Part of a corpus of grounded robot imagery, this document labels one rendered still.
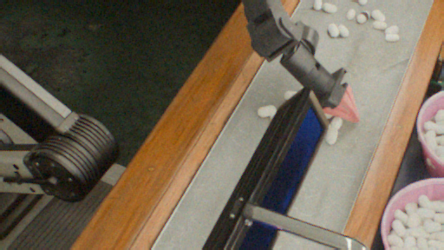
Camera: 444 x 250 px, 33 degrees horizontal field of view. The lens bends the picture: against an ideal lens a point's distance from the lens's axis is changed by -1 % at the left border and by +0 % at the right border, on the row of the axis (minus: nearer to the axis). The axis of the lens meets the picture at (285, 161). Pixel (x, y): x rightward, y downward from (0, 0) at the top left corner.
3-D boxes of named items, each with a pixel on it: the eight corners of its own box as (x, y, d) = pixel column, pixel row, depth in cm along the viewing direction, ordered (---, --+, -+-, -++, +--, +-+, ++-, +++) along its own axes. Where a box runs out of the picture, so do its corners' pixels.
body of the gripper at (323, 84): (349, 72, 151) (325, 47, 149) (335, 105, 145) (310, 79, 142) (328, 85, 156) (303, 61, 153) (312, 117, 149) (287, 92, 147)
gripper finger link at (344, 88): (373, 107, 152) (342, 75, 149) (363, 131, 148) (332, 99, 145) (349, 119, 157) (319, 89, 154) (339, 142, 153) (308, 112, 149)
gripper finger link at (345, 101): (375, 100, 154) (345, 69, 151) (367, 122, 149) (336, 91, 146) (352, 112, 159) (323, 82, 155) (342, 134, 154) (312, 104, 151)
